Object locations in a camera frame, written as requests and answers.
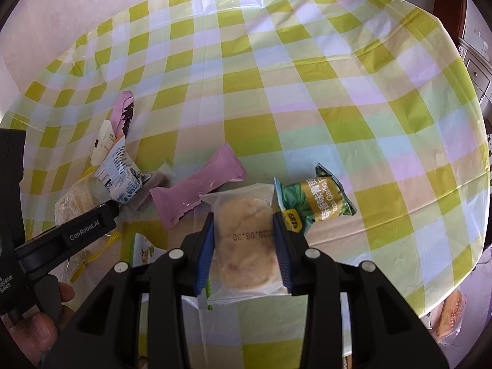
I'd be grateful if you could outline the pink bar wrapper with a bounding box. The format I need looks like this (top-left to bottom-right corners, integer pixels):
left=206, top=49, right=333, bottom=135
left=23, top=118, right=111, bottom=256
left=110, top=91, right=134, bottom=138
left=150, top=143, right=247, bottom=230

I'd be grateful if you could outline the cream bun blue logo packet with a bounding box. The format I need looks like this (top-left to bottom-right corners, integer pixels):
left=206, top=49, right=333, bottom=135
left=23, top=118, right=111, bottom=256
left=54, top=174, right=110, bottom=226

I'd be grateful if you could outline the person left hand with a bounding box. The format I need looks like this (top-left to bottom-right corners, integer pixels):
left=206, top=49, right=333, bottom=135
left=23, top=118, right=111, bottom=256
left=2, top=282, right=75, bottom=366

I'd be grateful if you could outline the white green flower packet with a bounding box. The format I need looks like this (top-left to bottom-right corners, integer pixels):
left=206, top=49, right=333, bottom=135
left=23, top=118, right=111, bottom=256
left=130, top=232, right=214, bottom=312

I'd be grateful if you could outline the white ornate dressing table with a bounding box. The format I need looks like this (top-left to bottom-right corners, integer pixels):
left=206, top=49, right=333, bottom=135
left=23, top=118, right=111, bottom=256
left=457, top=31, right=491, bottom=110

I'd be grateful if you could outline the white plastic storage bin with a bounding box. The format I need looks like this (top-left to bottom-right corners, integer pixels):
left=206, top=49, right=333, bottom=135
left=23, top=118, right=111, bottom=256
left=439, top=246, right=491, bottom=368

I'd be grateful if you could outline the clear purple bar packet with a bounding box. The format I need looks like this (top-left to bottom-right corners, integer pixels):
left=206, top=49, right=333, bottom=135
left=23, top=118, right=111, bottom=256
left=122, top=162, right=178, bottom=212

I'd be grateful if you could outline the orange bread clear bag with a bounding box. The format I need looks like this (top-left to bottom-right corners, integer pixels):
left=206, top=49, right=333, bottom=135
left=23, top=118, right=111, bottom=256
left=429, top=289, right=466, bottom=343

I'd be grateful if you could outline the pale biscuit clear packet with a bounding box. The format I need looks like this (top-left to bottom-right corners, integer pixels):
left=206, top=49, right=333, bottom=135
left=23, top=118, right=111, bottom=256
left=201, top=183, right=287, bottom=305

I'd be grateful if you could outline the white orange barcode packet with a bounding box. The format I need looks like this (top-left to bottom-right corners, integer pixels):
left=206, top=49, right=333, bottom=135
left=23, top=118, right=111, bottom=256
left=95, top=135, right=151, bottom=204

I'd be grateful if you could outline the green gold snack packet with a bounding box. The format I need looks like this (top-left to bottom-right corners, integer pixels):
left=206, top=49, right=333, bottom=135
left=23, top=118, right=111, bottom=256
left=274, top=163, right=357, bottom=235

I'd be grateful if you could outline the small cream white packet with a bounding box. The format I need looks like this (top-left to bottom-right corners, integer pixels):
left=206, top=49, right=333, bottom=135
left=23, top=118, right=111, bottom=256
left=90, top=119, right=117, bottom=167

